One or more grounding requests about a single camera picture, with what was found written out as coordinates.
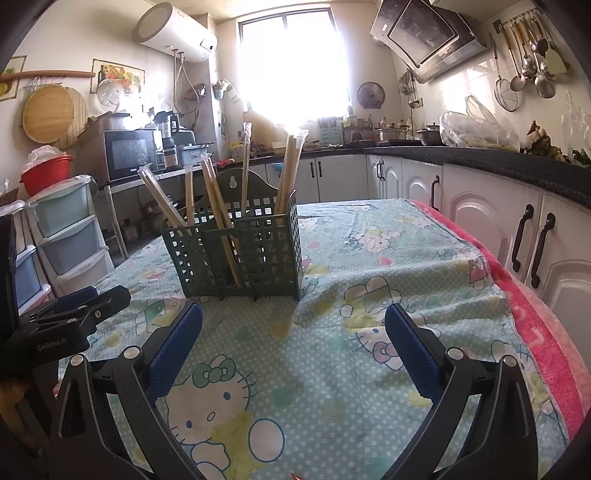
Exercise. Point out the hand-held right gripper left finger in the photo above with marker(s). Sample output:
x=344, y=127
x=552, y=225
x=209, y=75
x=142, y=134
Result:
x=175, y=350

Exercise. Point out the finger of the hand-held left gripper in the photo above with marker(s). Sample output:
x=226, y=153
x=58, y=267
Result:
x=106, y=304
x=78, y=297

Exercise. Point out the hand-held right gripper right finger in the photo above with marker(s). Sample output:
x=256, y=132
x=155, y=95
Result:
x=413, y=350

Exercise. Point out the green plastic utensil basket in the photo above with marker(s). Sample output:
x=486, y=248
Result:
x=263, y=187

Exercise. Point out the pile of wooden chopsticks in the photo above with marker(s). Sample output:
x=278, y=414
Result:
x=288, y=175

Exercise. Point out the blue plastic drawer tower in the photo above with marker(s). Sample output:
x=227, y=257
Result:
x=30, y=277

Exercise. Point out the tall plastic drawer tower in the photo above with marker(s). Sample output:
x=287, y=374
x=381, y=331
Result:
x=69, y=240

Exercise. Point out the cartoon printed blanket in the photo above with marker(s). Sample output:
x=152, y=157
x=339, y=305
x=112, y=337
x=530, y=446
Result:
x=323, y=369

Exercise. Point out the stacked steel pots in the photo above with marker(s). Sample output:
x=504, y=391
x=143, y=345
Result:
x=150, y=214

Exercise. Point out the red plastic basin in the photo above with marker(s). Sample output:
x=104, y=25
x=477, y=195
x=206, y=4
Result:
x=46, y=175

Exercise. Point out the metal kitchen shelf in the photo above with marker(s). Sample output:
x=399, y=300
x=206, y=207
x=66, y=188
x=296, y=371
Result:
x=138, y=180

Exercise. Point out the pink fleece blanket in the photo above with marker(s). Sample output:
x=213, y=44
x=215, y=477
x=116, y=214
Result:
x=545, y=341

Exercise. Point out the white plastic bag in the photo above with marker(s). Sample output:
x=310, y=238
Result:
x=45, y=152

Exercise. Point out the black microwave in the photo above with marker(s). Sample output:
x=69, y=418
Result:
x=129, y=154

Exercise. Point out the grey plastic bin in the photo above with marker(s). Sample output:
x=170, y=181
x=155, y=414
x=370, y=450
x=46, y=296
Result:
x=194, y=154

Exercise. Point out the black blender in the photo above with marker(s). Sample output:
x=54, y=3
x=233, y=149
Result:
x=167, y=131

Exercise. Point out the round bamboo tray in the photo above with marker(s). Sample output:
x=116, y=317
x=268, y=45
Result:
x=48, y=115

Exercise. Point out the black kitchen countertop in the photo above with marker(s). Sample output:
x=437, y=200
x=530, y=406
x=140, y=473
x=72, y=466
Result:
x=508, y=168

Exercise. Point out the white round cover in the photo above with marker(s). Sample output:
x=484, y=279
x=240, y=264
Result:
x=111, y=94

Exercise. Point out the blue plastic basin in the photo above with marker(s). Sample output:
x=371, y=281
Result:
x=277, y=168

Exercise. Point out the black cooking pot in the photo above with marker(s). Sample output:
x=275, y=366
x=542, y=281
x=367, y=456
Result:
x=429, y=137

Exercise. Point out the steel cooking pot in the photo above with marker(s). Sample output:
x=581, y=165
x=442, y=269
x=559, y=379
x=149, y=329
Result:
x=392, y=134

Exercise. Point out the wooden rolling pin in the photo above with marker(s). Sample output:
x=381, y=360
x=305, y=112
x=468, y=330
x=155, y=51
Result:
x=46, y=74

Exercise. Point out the clear plastic bag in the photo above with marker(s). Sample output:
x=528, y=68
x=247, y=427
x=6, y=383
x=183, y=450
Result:
x=471, y=131

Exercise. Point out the woven hanging basket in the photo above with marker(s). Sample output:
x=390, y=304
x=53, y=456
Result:
x=194, y=90

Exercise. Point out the teal drawer organizer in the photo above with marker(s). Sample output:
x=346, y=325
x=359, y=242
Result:
x=330, y=134

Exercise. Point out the green leafy vegetables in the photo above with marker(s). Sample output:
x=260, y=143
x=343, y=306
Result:
x=581, y=157

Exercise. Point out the small round fan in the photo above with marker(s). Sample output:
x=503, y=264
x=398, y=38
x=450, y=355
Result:
x=371, y=95

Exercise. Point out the hanging kitchen tools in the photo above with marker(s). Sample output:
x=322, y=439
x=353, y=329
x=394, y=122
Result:
x=407, y=87

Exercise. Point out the white water heater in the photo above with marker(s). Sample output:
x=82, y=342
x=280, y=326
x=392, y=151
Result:
x=171, y=30

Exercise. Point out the large steel ladle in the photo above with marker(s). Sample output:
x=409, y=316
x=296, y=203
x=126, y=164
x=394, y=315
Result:
x=545, y=87

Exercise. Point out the kitchen window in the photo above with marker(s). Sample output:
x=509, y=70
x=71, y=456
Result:
x=295, y=69

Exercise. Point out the steel slotted spoon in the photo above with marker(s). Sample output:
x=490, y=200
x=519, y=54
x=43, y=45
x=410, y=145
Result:
x=530, y=69

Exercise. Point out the steel range hood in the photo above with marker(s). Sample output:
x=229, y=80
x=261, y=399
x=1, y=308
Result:
x=425, y=32

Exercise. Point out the green spatula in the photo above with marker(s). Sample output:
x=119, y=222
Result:
x=556, y=62

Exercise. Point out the white upper cabinet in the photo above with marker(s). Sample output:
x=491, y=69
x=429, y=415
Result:
x=489, y=7

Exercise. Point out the small wall picture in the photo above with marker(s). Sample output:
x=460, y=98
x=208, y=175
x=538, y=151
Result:
x=11, y=81

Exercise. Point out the fruit wall picture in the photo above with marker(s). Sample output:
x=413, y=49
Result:
x=117, y=74

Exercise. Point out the white wall holder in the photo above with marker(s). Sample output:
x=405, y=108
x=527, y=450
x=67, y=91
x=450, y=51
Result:
x=221, y=90

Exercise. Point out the wall utensil rail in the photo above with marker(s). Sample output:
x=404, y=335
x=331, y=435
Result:
x=496, y=25

